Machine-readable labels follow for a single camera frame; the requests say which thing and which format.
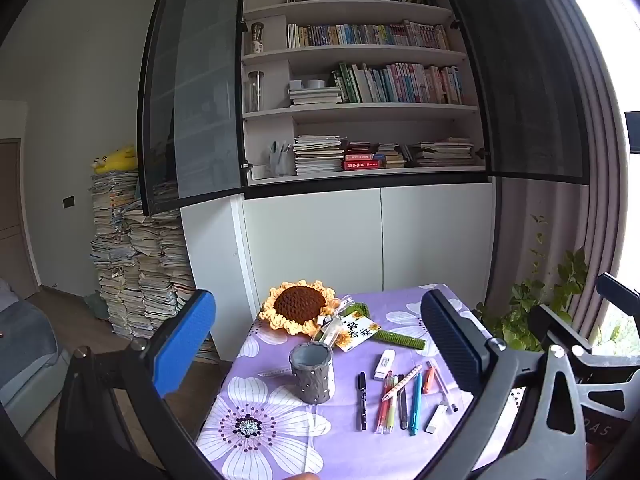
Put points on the white eraser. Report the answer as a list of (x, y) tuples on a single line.
[(436, 417)]

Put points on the tall pile of papers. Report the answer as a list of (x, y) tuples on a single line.
[(135, 270)]

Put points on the yellow plush toy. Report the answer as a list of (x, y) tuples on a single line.
[(117, 159)]

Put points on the blue pen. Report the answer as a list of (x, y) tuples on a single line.
[(415, 410)]

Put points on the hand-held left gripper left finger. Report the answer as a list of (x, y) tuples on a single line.
[(184, 342)]

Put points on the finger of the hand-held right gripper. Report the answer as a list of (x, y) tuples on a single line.
[(555, 325), (620, 292)]

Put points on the stack of magazines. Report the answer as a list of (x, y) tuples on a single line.
[(319, 155)]

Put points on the crochet sunflower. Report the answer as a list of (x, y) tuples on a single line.
[(297, 305)]

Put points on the white bookcase cabinet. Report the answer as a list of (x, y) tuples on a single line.
[(360, 230)]

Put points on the small stack of white books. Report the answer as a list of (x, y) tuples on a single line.
[(315, 96)]

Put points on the tall clear glass jar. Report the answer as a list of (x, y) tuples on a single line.
[(254, 92)]

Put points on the sunflower print gift card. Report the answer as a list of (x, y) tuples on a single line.
[(357, 332)]

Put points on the clear cup with pens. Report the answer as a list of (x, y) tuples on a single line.
[(280, 162)]

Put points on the pink patterned pen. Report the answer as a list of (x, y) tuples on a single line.
[(402, 382)]

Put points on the green potted plant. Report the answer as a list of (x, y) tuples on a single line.
[(540, 305)]

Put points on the grey dotted pen holder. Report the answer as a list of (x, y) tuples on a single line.
[(311, 372)]

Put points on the white correction tape dispenser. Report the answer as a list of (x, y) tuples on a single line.
[(385, 365)]

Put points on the grey tape roll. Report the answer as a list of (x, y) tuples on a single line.
[(315, 83), (296, 84)]

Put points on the black wall switch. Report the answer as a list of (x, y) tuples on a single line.
[(69, 202)]

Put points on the orange highlighter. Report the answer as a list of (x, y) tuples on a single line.
[(428, 380)]

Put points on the sheer white ribbon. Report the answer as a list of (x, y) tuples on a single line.
[(330, 322)]

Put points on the grey pen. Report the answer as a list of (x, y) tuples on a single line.
[(403, 412)]

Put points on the brown door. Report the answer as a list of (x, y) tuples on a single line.
[(15, 220)]

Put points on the dark glass cabinet door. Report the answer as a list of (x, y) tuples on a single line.
[(195, 85), (525, 85)]

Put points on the purple floral tablecloth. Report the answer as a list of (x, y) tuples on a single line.
[(280, 425)]

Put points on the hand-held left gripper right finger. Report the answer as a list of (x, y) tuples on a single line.
[(450, 347)]

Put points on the white cabinet door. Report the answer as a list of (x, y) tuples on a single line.
[(315, 240), (435, 235)]

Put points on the wide stack of booklets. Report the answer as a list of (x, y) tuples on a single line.
[(445, 152)]

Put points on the black marker pen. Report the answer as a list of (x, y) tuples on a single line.
[(362, 400)]

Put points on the clear ruler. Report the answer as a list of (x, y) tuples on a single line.
[(272, 373)]

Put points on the red capped gel pen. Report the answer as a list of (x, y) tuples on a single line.
[(382, 412)]

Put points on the light green pen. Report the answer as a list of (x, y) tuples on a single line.
[(392, 412)]

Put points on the grey bed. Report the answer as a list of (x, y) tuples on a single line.
[(30, 350)]

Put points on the stack of red books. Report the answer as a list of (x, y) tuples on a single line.
[(362, 157)]

